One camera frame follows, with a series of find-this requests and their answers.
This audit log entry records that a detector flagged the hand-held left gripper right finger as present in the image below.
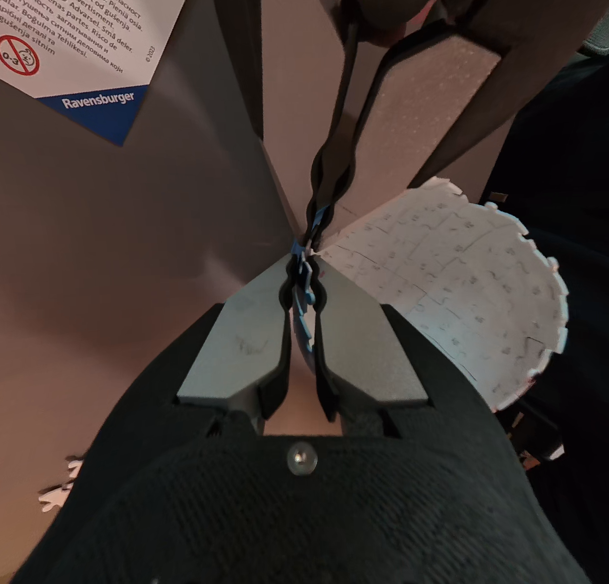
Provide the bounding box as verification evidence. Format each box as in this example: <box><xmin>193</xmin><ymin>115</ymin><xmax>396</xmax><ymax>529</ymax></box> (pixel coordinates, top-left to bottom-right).
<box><xmin>304</xmin><ymin>255</ymin><xmax>430</xmax><ymax>422</ymax></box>

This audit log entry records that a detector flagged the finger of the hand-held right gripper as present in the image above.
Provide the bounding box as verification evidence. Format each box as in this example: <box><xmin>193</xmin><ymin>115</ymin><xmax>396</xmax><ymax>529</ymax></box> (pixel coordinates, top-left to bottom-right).
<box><xmin>260</xmin><ymin>0</ymin><xmax>360</xmax><ymax>242</ymax></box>
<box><xmin>310</xmin><ymin>22</ymin><xmax>503</xmax><ymax>251</ymax></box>

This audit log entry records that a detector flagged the blue puzzle ball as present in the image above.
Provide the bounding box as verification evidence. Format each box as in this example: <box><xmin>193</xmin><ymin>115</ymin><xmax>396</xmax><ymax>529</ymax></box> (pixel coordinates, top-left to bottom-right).
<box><xmin>285</xmin><ymin>176</ymin><xmax>570</xmax><ymax>412</ymax></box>

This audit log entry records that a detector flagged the white instruction sheet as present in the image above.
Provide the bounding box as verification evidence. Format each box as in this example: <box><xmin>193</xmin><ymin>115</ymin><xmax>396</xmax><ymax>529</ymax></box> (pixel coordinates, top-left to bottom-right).
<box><xmin>0</xmin><ymin>0</ymin><xmax>199</xmax><ymax>147</ymax></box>

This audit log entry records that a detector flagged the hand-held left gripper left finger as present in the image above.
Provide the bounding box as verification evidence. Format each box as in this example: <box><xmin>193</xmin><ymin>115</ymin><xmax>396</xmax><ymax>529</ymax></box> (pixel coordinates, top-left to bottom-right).
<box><xmin>176</xmin><ymin>253</ymin><xmax>294</xmax><ymax>419</ymax></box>

